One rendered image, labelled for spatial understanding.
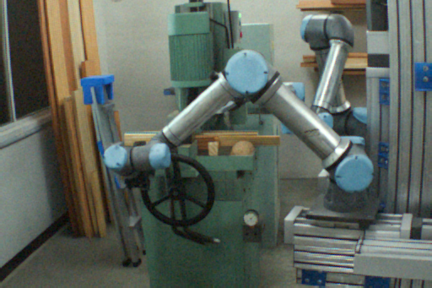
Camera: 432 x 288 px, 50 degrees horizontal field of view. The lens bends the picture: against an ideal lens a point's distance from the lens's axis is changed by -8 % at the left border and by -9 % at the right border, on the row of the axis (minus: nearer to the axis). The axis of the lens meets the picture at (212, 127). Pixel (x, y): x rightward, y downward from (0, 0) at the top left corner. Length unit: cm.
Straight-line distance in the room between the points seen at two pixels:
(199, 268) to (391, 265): 96
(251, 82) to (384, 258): 66
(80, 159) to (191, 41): 166
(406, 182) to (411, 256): 33
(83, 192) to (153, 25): 178
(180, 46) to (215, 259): 90
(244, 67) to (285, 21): 303
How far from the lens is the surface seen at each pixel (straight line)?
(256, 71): 136
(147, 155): 149
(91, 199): 352
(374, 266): 154
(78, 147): 344
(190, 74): 204
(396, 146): 173
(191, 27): 203
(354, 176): 143
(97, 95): 288
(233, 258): 215
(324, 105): 181
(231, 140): 213
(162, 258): 222
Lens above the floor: 141
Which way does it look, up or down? 12 degrees down
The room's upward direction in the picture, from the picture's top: 3 degrees counter-clockwise
